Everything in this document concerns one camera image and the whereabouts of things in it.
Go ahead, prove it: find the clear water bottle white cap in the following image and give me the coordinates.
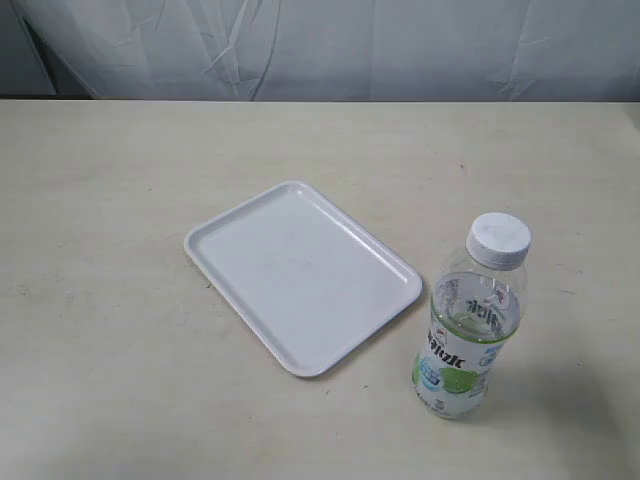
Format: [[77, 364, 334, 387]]
[[412, 212, 532, 419]]

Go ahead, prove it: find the white rectangular plastic tray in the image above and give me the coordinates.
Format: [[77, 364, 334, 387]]
[[184, 181, 423, 378]]

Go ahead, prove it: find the white backdrop cloth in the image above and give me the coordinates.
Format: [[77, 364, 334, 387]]
[[8, 1, 639, 102]]

